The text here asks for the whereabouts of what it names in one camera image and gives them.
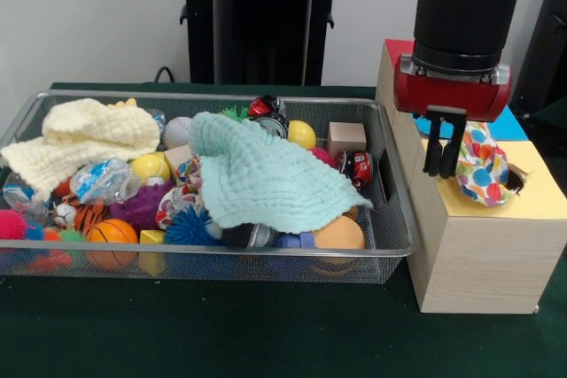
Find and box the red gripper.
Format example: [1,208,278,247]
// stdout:
[392,58,513,178]

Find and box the colourful polka dot cloth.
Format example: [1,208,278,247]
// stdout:
[456,121,511,208]

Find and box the shallow clear mesh bin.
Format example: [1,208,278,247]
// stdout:
[0,89,420,286]

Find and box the wooden box with three holes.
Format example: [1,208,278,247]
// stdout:
[376,39,567,315]

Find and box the small wooden cube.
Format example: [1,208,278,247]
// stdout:
[326,121,368,158]

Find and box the peach orange ball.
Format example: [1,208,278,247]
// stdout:
[313,215,366,257]

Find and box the black chair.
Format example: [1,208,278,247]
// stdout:
[512,0,567,122]

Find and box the yellow ball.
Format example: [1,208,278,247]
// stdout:
[131,152,172,186]
[286,120,317,150]

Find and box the mint green cloth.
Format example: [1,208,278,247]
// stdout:
[188,111,373,235]

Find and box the green spiky ball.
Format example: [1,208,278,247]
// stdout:
[219,105,251,124]

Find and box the white toy baseball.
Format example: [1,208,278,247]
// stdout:
[161,116,194,150]

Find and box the orange toy basketball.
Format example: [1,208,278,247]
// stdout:
[87,219,141,271]

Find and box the cream yellow cloth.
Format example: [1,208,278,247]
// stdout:
[0,97,162,200]

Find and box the pink spiky ball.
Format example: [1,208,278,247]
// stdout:
[0,208,29,242]

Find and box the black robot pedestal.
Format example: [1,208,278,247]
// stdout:
[171,0,357,87]

